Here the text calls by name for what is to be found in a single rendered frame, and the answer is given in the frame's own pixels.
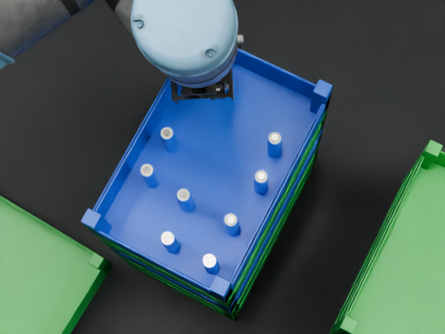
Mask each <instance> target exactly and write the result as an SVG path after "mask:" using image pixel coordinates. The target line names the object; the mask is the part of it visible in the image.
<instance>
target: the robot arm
mask: <svg viewBox="0 0 445 334"><path fill-rule="evenodd" d="M94 1H95V0H0V69H1V68H3V67H4V66H6V65H7V64H12V63H14V62H15V61H14V59H15V58H17V57H18V56H20V55H21V54H22V53H23V52H25V51H26V50H28V49H29V48H30V47H31V46H33V45H34V44H36V43H37V42H38V41H40V40H41V39H43V38H44V37H45V36H46V35H48V34H49V33H51V32H52V31H53V30H54V29H56V28H57V27H59V26H60V25H61V24H62V23H64V22H65V21H67V20H68V19H69V18H71V17H72V16H73V15H75V14H76V13H77V12H78V11H82V10H83V9H84V8H86V7H87V6H88V5H90V4H91V3H92V2H94ZM105 1H106V2H107V3H108V5H109V6H110V8H112V10H113V11H114V12H115V14H116V16H117V17H118V18H119V19H120V21H121V22H122V24H123V25H124V26H125V27H126V29H127V30H128V31H129V33H131V35H132V36H133V38H134V39H135V41H136V44H137V46H138V48H139V49H140V51H141V53H142V54H143V55H144V57H145V58H146V59H147V60H148V61H149V62H150V63H151V64H152V65H153V66H155V67H156V68H157V69H159V70H160V71H161V72H162V73H163V74H164V75H165V76H166V77H167V78H169V79H170V80H171V89H172V101H173V102H175V103H178V100H185V99H208V98H210V99H211V100H215V99H225V98H226V97H230V98H231V100H234V92H233V80H232V66H233V64H234V62H235V59H236V55H237V52H238V49H239V48H242V46H241V44H243V43H244V36H243V35H242V34H238V16H237V12H236V8H235V6H234V2H233V0H105ZM177 85H180V86H181V90H180V94H182V95H181V96H178V93H177ZM226 89H229V90H228V91H227V92H226V93H225V90H226Z"/></svg>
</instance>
